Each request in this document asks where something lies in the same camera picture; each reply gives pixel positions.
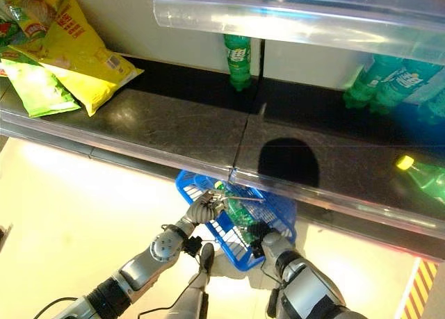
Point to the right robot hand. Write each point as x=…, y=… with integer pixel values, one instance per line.
x=259, y=230

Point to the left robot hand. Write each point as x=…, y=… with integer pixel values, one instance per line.
x=203, y=209

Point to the blue plastic shopping basket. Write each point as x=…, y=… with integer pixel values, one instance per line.
x=274, y=211

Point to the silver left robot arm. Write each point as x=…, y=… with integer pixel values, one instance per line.
x=139, y=268

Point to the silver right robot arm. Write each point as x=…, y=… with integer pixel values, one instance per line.
x=306, y=284

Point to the green bottle with yellow cap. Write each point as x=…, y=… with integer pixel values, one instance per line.
x=426, y=178
x=240, y=213

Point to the silver robot leg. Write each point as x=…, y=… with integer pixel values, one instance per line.
x=198, y=284

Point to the black shelf board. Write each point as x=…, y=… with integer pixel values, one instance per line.
x=174, y=121

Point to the black shelf upright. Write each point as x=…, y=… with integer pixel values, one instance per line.
x=260, y=69

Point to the large yellow chip bag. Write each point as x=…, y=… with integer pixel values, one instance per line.
x=81, y=58

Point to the light green chip bag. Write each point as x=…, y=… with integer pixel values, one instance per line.
x=38, y=88

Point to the yellow-green chip bag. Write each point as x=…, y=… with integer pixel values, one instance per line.
x=29, y=13

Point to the dark green snack bag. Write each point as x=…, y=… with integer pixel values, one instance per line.
x=7, y=34

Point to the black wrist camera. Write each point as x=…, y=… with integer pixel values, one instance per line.
x=192, y=246

